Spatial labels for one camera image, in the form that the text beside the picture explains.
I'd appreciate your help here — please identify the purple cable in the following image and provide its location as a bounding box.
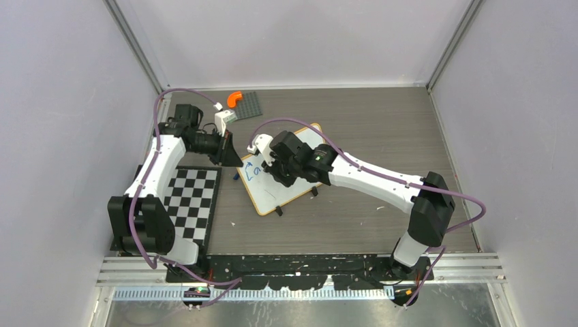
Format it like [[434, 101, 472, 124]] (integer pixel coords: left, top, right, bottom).
[[128, 88, 245, 309], [248, 117, 487, 309]]

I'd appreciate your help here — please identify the grey studded baseplate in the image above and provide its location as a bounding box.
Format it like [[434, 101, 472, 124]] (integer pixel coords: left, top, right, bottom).
[[234, 91, 263, 120]]

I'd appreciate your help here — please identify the orange curved plastic piece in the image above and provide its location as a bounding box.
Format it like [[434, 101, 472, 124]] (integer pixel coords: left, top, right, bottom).
[[226, 91, 243, 108]]

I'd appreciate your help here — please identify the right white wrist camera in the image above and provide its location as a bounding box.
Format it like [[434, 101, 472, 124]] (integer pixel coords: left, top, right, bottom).
[[247, 134, 275, 167]]

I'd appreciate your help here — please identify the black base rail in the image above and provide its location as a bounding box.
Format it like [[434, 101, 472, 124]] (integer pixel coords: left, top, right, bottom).
[[188, 253, 431, 291]]

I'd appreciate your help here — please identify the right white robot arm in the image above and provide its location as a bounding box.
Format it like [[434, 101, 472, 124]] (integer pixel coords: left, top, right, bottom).
[[247, 131, 455, 280]]

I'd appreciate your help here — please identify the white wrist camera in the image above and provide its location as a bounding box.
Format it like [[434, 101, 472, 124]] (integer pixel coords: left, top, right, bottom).
[[213, 102, 237, 136], [247, 134, 275, 167]]

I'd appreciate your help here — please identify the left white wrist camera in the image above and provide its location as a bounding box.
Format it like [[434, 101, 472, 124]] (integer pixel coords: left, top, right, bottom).
[[213, 102, 237, 136]]

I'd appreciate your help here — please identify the black white checkerboard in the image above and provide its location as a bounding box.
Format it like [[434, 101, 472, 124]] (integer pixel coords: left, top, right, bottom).
[[110, 165, 223, 253]]

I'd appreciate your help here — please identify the white slotted cable duct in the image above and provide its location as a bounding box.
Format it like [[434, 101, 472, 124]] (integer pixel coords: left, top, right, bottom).
[[112, 285, 395, 302]]

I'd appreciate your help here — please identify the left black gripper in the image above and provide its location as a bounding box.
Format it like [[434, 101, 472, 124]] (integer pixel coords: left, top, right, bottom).
[[189, 127, 244, 167]]

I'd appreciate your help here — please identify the metal wire whiteboard stand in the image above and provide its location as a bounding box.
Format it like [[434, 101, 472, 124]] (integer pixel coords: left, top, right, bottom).
[[273, 186, 319, 217]]

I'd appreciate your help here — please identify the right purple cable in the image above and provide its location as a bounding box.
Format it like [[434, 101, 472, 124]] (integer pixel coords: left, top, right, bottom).
[[248, 117, 487, 309]]

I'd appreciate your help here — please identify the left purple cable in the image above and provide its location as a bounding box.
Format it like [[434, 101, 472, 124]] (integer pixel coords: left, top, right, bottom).
[[128, 88, 245, 309]]

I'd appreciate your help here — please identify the yellow framed whiteboard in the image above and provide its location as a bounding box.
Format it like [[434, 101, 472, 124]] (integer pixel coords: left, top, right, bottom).
[[237, 123, 331, 216]]

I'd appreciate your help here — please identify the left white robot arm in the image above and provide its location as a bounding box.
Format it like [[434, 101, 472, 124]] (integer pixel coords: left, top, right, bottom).
[[107, 104, 242, 282]]

